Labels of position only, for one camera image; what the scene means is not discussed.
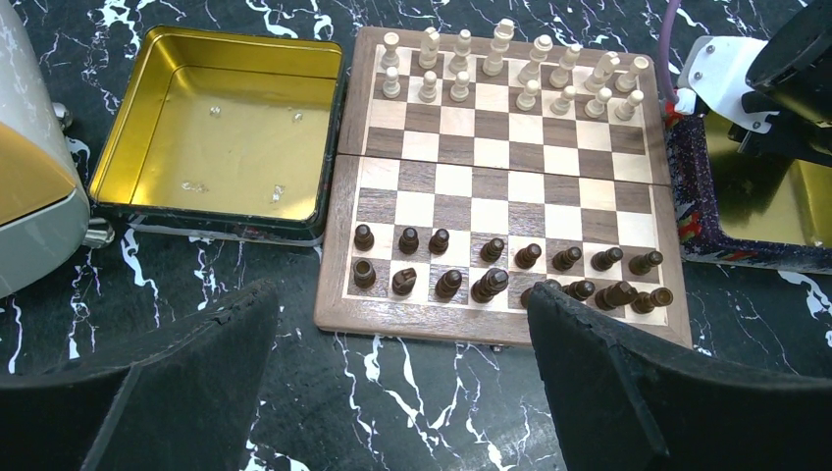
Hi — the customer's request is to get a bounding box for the gold tin with white pieces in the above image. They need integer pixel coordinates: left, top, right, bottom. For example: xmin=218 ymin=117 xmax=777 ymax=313
xmin=665 ymin=113 xmax=831 ymax=275

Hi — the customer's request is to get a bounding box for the dark chess pieces row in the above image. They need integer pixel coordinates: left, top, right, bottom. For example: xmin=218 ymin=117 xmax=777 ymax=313
xmin=343 ymin=223 xmax=681 ymax=325

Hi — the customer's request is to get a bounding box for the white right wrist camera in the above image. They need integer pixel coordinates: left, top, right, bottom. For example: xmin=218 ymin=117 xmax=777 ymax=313
xmin=673 ymin=35 xmax=778 ymax=133

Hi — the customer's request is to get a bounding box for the white pawn chess piece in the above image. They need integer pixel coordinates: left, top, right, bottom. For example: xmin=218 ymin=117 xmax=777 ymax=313
xmin=516 ymin=79 xmax=541 ymax=111

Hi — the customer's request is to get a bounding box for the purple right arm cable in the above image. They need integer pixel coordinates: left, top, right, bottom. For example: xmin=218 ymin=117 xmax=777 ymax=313
xmin=654 ymin=0 xmax=684 ymax=109

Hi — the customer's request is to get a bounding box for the white rook chess piece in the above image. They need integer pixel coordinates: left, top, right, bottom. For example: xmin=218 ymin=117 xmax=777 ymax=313
xmin=614 ymin=56 xmax=650 ymax=93

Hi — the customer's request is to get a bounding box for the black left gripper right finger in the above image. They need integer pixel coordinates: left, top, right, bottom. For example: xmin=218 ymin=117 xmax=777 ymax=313
xmin=528 ymin=283 xmax=831 ymax=470

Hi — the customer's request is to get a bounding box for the cream orange round appliance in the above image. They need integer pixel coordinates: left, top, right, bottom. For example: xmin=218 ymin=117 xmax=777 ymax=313
xmin=1 ymin=1 xmax=115 ymax=296

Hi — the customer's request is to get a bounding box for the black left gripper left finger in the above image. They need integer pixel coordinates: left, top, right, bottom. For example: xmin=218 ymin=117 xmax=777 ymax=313
xmin=1 ymin=279 xmax=279 ymax=470

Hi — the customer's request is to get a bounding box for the empty gold tin box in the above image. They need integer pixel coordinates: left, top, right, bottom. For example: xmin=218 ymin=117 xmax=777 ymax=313
xmin=87 ymin=26 xmax=344 ymax=246

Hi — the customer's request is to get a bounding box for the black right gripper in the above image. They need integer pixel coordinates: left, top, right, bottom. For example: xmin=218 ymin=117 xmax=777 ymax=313
xmin=729 ymin=1 xmax=831 ymax=166

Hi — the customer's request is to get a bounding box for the wooden chess board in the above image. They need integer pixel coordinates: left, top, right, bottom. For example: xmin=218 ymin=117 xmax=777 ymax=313
xmin=314 ymin=26 xmax=692 ymax=346

